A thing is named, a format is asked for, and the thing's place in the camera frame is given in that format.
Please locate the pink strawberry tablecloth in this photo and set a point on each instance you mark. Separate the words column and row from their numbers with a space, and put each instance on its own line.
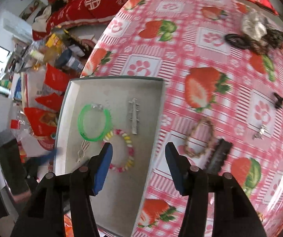
column 211, row 86

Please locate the silver star hair clip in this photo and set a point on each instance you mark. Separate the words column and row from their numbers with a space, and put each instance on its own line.
column 133, row 115

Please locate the silver charm earrings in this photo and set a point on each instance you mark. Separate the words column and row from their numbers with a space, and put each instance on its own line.
column 81, row 152

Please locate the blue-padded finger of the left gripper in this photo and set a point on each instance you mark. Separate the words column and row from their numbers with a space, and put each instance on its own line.
column 49, row 156

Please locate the green plastic bangle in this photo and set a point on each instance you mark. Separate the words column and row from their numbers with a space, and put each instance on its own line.
column 94, row 121

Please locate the leopard print scrunchie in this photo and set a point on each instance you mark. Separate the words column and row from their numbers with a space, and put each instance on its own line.
column 271, row 41

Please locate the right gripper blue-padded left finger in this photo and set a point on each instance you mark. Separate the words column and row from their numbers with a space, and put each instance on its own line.
column 44, row 215

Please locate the white satin scrunchie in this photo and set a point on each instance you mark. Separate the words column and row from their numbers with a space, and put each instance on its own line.
column 252, row 25

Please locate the red snack bag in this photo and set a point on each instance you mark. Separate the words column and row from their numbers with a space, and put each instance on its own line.
column 56, row 79

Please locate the dark lidded jar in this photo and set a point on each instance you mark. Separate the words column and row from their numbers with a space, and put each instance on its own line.
column 67, row 59

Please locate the small black claw clip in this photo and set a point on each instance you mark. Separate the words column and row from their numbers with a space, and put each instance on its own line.
column 279, row 101

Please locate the yellow snack package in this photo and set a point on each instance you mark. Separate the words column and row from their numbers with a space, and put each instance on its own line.
column 54, row 41

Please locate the black scalloped hair clip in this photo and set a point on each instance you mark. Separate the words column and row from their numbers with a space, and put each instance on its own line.
column 218, row 157

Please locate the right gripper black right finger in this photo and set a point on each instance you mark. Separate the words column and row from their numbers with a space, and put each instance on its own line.
column 234, row 214

